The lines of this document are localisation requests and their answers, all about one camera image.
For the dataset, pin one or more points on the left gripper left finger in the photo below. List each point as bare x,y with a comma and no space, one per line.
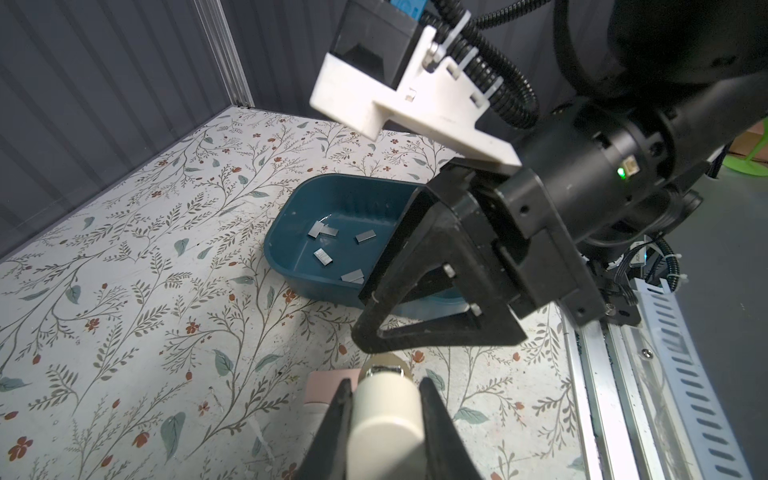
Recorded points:
326,457

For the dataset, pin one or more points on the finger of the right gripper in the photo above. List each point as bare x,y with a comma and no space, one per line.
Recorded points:
423,243
476,274

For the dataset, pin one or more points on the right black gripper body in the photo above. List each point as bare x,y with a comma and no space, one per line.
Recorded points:
510,218

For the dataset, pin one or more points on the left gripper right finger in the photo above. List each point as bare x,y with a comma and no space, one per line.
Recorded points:
446,455

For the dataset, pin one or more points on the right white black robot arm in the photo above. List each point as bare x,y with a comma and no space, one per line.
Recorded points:
620,160

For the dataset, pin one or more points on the pink small stapler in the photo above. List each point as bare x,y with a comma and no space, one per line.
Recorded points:
321,387

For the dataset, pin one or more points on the teal plastic tray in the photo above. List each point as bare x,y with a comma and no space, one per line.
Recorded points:
333,225

